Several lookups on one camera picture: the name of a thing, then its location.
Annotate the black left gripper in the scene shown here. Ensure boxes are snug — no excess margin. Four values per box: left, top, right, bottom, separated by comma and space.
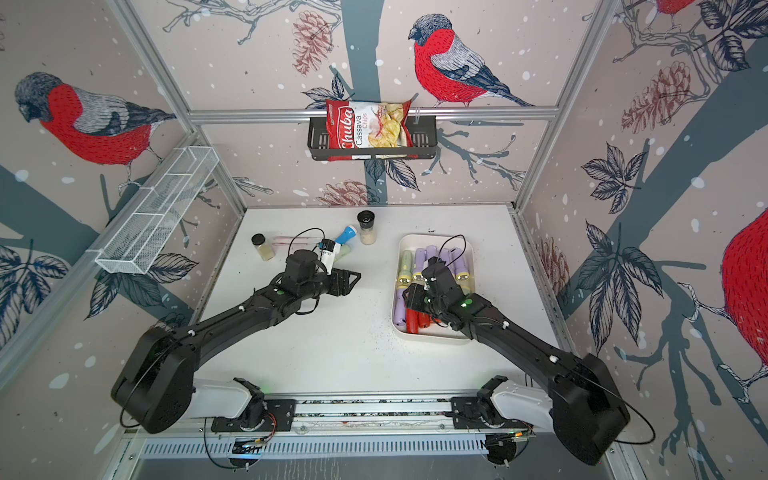
299, 265, 363, 302

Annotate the medium green flashlight yellow rim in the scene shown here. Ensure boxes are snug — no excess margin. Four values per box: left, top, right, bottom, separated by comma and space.
335, 244, 352, 261

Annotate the purple flashlight with yellow button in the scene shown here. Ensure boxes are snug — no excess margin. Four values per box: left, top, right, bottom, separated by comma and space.
451, 248, 471, 281

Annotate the small pale green flashlight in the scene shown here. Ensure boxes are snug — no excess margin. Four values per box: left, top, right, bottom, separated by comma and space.
397, 250, 414, 288

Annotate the large purple flashlight yellow rim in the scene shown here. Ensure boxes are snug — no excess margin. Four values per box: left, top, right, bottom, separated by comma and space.
392, 288, 407, 332

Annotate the short purple flashlight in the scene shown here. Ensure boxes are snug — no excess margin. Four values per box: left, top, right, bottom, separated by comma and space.
425, 245, 438, 261

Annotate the small purple flashlight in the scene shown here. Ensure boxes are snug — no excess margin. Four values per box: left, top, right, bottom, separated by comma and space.
412, 248, 427, 283

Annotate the small red flashlight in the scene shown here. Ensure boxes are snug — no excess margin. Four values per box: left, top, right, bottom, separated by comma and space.
418, 312, 432, 329

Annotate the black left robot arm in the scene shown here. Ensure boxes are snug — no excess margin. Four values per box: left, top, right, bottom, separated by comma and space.
111, 249, 362, 434

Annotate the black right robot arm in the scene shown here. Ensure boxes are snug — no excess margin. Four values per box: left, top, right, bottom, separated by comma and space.
404, 257, 630, 465

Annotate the cream plastic storage tray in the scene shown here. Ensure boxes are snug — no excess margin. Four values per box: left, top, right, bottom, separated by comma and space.
391, 234, 475, 345

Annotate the glass spice grinder black cap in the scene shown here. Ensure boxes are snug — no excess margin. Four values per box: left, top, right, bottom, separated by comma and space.
357, 210, 377, 245

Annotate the small glass jar black lid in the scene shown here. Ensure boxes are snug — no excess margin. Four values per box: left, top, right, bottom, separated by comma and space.
251, 233, 275, 261

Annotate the red cassava chips bag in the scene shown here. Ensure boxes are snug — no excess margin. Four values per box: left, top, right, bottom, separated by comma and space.
326, 100, 413, 151

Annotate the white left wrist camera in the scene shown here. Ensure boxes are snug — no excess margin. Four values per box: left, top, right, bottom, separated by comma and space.
318, 239, 340, 275

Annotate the pink wire utensil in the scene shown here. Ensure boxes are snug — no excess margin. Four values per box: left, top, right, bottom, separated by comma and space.
270, 235, 322, 247

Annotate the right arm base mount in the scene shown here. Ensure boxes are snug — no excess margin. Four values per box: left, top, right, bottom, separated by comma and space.
445, 375, 533, 430

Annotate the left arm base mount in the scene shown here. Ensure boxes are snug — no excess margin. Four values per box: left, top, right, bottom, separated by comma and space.
211, 377, 297, 433

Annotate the black wall basket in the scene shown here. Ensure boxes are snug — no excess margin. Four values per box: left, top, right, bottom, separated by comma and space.
307, 115, 439, 161

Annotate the white wire mesh shelf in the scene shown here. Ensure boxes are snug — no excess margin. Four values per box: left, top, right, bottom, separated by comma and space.
95, 146, 219, 274

